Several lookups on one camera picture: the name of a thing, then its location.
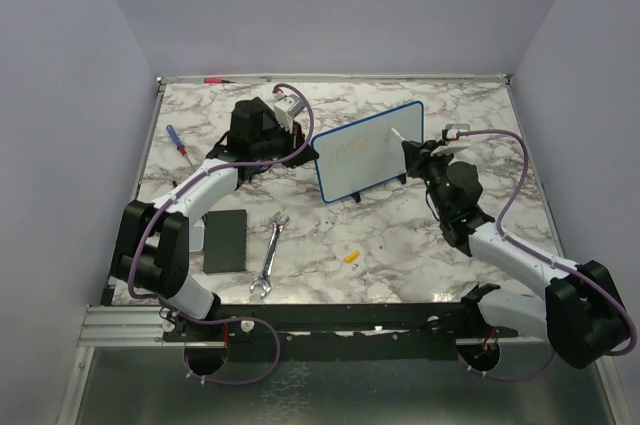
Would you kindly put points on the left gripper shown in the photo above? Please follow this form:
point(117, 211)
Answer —
point(293, 145)

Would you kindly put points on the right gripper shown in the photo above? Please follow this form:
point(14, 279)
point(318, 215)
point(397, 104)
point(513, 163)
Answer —
point(423, 152)

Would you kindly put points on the yellow white marker pen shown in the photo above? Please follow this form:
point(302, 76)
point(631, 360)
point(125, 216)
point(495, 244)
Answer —
point(397, 134)

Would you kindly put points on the blue framed whiteboard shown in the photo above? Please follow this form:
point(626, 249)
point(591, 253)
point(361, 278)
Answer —
point(365, 153)

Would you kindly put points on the yellow marker cap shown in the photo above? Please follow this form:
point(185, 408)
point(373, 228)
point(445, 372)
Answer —
point(352, 257)

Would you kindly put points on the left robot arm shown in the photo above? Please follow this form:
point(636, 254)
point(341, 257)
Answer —
point(151, 253)

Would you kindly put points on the yellow black utility knife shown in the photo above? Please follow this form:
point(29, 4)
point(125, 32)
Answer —
point(300, 132)

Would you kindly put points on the silver open-end wrench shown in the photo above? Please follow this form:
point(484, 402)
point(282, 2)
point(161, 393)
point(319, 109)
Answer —
point(262, 283)

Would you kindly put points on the blue red screwdriver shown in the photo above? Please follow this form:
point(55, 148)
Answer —
point(178, 143)

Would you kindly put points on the black rectangular box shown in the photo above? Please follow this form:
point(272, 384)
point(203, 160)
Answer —
point(225, 242)

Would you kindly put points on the small white container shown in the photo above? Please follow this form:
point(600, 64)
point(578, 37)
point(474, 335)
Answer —
point(196, 237)

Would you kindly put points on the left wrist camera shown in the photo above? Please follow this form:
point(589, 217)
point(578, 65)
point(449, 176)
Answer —
point(286, 108)

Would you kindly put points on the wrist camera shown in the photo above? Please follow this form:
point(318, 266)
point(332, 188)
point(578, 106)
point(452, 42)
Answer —
point(286, 108)
point(454, 138)

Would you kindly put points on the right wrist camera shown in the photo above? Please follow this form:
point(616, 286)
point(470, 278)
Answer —
point(454, 138)

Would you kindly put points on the red marker on rail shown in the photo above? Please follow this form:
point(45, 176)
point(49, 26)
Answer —
point(217, 80)

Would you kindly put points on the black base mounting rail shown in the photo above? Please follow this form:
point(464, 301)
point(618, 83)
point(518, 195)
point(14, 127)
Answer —
point(339, 332)

